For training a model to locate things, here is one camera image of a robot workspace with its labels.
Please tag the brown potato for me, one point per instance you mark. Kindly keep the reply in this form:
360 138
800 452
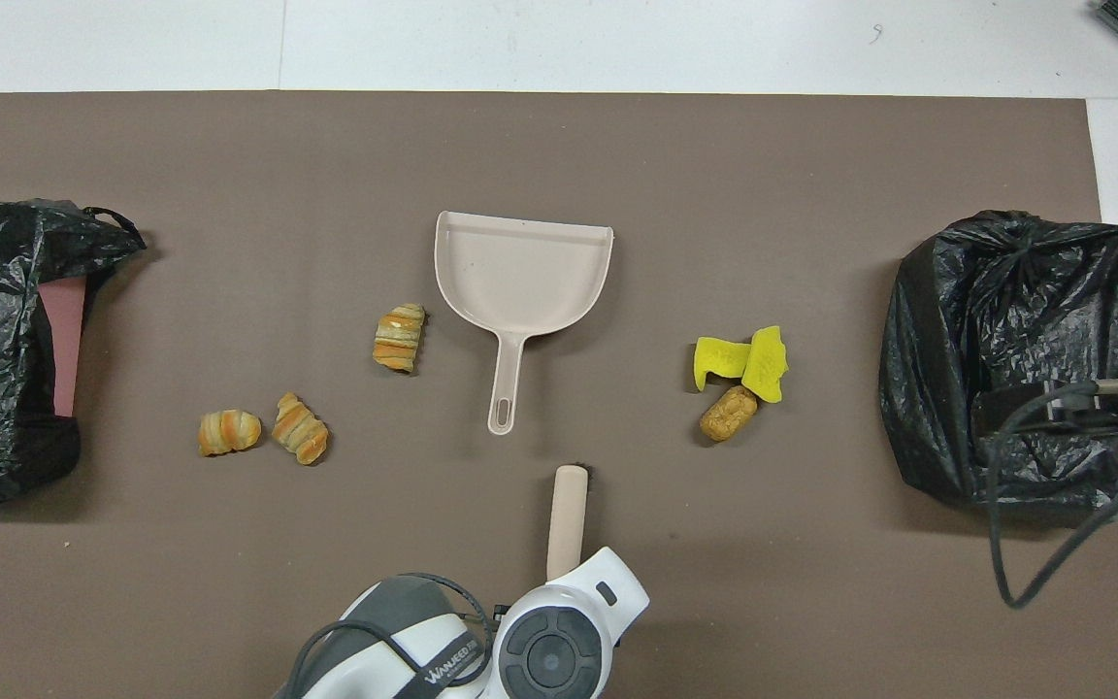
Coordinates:
728 415

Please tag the beige brush black bristles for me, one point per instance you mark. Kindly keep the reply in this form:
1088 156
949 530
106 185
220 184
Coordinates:
567 524

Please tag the beige plastic dustpan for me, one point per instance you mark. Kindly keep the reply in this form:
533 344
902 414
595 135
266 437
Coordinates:
520 277

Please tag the golden croissant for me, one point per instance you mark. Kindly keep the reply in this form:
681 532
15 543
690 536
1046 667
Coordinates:
229 433
400 338
301 429

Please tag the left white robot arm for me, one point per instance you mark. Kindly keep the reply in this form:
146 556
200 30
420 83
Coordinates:
559 650

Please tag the pink bin box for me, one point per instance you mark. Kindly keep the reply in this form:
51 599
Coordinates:
64 340

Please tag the brown table mat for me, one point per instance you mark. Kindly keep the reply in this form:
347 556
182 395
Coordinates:
559 155

